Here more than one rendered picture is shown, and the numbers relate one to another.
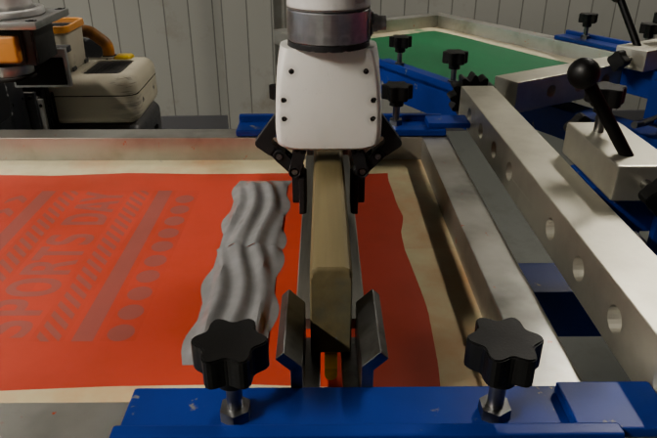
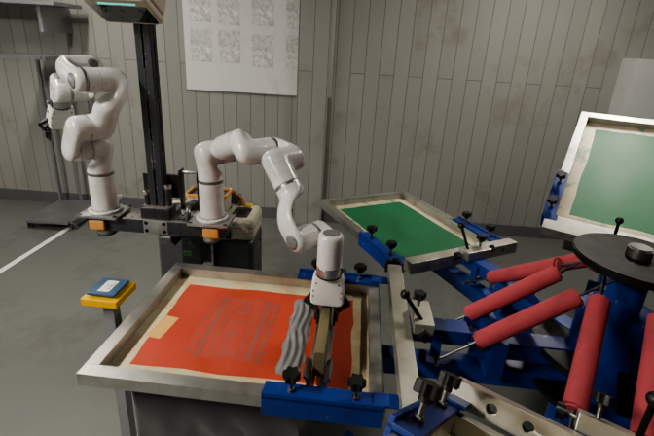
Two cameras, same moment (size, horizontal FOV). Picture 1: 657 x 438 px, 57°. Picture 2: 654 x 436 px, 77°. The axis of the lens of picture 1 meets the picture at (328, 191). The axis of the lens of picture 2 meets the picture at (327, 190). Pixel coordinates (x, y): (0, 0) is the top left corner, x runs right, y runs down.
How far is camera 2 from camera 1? 0.73 m
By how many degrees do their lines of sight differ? 7
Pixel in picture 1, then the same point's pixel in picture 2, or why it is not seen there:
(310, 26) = (322, 273)
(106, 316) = (252, 353)
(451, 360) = not seen: hidden behind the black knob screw
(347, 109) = (332, 295)
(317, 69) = (324, 283)
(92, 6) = not seen: hidden behind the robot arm
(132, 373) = (261, 374)
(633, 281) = (403, 365)
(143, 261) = (263, 333)
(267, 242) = (304, 330)
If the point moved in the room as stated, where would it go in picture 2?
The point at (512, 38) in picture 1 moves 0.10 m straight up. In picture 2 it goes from (434, 214) to (437, 198)
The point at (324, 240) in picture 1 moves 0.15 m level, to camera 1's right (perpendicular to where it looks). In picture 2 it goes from (319, 343) to (375, 348)
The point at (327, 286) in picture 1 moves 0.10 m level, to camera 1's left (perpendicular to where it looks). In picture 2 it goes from (317, 357) to (280, 353)
